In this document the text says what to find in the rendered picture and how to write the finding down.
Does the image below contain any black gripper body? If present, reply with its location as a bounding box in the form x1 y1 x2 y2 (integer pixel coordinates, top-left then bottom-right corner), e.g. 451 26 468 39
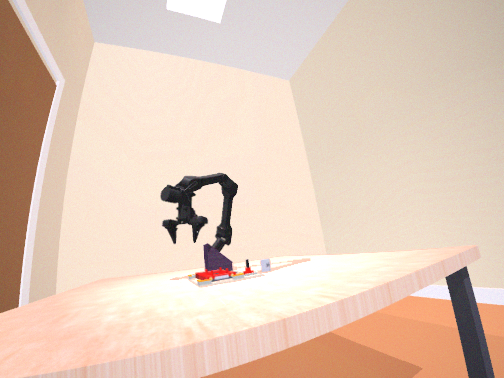
162 204 208 227

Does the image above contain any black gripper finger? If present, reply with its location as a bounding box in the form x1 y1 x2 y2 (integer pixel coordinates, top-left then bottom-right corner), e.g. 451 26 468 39
164 226 178 244
192 224 205 243

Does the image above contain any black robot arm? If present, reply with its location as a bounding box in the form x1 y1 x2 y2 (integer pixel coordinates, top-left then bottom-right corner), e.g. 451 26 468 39
160 172 238 252

